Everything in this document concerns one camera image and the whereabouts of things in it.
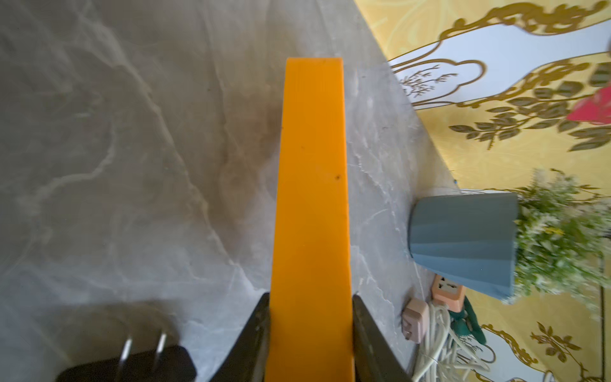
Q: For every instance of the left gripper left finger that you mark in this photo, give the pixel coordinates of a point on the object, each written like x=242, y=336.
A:
x=247, y=359

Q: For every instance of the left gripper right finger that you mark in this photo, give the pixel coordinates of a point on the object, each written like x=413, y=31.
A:
x=374, y=359

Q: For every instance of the pink USB charger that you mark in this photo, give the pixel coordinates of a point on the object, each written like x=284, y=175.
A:
x=415, y=319

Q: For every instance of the orange power strip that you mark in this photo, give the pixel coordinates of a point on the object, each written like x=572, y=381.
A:
x=311, y=314

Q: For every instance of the black charger block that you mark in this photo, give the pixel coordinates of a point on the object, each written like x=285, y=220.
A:
x=164, y=363

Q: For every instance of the pink power strip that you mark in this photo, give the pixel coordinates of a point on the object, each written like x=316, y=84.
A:
x=448, y=292

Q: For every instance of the green work glove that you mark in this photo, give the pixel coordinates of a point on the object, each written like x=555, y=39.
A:
x=465, y=323

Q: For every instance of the potted green plant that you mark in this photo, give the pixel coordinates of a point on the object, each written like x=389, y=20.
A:
x=548, y=237

